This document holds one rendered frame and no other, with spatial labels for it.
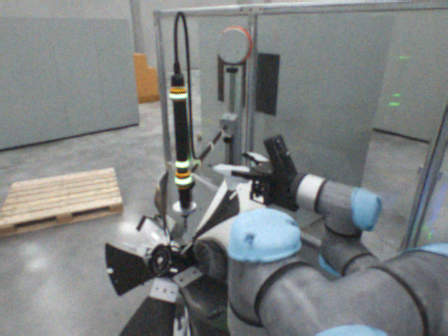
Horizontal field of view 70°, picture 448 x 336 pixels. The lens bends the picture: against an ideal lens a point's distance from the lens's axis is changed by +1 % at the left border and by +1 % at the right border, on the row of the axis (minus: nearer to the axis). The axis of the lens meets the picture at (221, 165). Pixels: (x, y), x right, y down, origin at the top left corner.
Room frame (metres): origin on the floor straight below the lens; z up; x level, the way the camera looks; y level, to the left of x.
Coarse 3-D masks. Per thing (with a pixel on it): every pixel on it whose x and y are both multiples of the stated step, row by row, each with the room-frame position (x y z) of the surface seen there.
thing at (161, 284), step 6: (156, 282) 0.86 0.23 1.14; (162, 282) 0.87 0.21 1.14; (168, 282) 0.87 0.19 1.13; (174, 282) 0.87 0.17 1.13; (162, 288) 0.86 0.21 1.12; (168, 288) 0.86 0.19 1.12; (174, 288) 0.86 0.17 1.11; (150, 294) 0.84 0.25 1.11; (156, 294) 0.84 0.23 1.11; (162, 294) 0.84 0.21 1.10; (168, 294) 0.85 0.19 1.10; (174, 294) 0.85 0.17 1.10; (168, 300) 0.83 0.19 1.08; (174, 300) 0.84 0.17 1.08
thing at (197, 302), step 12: (204, 276) 0.84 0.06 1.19; (192, 288) 0.79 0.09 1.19; (204, 288) 0.78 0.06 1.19; (216, 288) 0.78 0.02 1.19; (228, 288) 0.78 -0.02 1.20; (192, 300) 0.74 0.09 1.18; (204, 300) 0.74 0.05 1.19; (216, 300) 0.73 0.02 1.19; (192, 312) 0.70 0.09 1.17; (204, 312) 0.70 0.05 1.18; (192, 324) 0.67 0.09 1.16
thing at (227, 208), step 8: (232, 192) 0.99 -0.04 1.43; (224, 200) 0.99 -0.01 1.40; (232, 200) 0.93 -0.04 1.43; (216, 208) 1.00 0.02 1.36; (224, 208) 0.92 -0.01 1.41; (232, 208) 0.89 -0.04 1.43; (216, 216) 0.91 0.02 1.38; (224, 216) 0.88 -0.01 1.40; (232, 216) 0.85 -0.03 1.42; (208, 224) 0.91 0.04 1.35; (216, 224) 0.87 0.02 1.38; (200, 232) 0.90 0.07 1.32; (192, 240) 0.90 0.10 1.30
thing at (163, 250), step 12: (156, 252) 0.92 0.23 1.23; (168, 252) 0.89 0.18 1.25; (180, 252) 0.91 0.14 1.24; (192, 252) 0.95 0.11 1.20; (156, 264) 0.88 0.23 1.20; (168, 264) 0.85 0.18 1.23; (180, 264) 0.87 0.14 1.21; (192, 264) 0.91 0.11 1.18; (156, 276) 0.84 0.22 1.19; (168, 276) 0.84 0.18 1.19
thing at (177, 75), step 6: (174, 66) 0.84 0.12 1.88; (180, 66) 0.84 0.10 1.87; (174, 72) 0.84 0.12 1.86; (180, 72) 0.84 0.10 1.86; (174, 78) 0.83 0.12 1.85; (180, 78) 0.83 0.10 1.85; (174, 84) 0.83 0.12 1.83; (180, 84) 0.83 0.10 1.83; (180, 192) 0.83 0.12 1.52; (186, 192) 0.83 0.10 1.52; (180, 198) 0.83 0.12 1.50; (186, 198) 0.83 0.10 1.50; (180, 204) 0.83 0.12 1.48; (186, 204) 0.83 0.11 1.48; (186, 216) 0.83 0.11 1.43
